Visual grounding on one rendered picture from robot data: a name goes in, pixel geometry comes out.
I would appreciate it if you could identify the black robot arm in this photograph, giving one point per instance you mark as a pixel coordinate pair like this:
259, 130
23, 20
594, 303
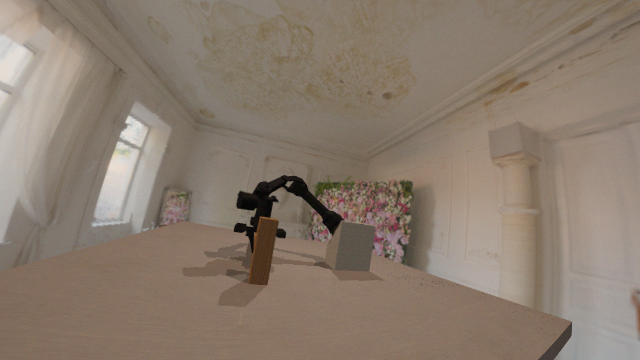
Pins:
259, 199

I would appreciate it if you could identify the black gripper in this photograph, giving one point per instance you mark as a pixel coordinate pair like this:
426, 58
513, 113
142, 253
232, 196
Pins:
240, 227

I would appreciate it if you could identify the dark brown wooden post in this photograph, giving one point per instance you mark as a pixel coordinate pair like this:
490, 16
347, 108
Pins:
263, 251

